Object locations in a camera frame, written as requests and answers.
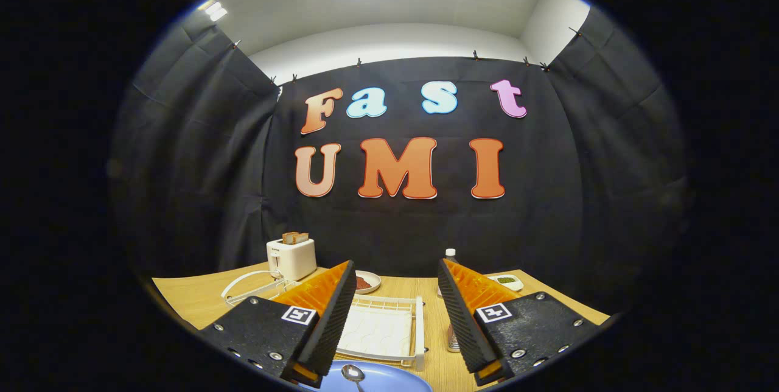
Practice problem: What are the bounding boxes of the black backdrop cloth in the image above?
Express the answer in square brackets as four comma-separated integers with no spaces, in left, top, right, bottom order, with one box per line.
[110,5,691,304]

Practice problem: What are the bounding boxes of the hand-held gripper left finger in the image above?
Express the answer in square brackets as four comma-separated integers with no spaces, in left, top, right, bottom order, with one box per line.
[200,260,358,388]

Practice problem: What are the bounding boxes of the white wire dish rack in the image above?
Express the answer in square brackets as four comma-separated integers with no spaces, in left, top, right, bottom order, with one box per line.
[220,270,425,372]

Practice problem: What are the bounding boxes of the small dish with red food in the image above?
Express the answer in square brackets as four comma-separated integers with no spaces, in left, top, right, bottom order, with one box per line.
[355,270,382,294]

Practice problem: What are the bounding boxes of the light blue plate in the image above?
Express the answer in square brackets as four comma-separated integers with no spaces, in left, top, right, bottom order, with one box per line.
[298,360,434,392]

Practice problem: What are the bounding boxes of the white toaster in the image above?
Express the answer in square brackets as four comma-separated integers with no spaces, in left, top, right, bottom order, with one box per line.
[267,237,317,282]

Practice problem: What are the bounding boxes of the spoon with blue checkered handle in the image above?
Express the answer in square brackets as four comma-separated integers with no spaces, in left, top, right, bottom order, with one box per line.
[341,364,367,392]

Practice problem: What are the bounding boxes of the white divided tray with beans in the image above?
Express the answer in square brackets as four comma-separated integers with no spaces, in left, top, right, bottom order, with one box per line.
[487,274,524,292]

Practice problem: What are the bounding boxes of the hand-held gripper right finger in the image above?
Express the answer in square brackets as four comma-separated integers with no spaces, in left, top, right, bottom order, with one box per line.
[437,258,600,387]

